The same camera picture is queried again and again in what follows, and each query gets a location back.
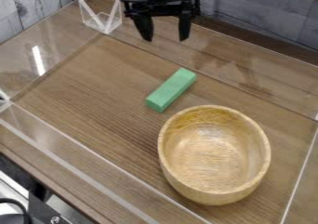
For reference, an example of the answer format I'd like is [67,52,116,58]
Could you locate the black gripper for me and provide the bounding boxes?
[120,0,202,42]

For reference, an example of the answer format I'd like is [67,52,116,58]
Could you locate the green rectangular block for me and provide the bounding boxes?
[146,68,198,112]

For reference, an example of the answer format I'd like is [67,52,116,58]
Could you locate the wooden bowl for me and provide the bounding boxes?
[158,105,273,205]

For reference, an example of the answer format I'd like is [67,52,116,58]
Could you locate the clear acrylic corner bracket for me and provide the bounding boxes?
[79,0,122,34]

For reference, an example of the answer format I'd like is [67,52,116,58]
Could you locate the clear acrylic enclosure walls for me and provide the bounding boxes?
[0,5,318,224]

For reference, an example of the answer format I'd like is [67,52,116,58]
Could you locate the black metal mount bracket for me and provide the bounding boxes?
[27,186,72,224]

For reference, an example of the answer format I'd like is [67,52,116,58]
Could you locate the black cable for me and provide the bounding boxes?
[0,197,30,224]

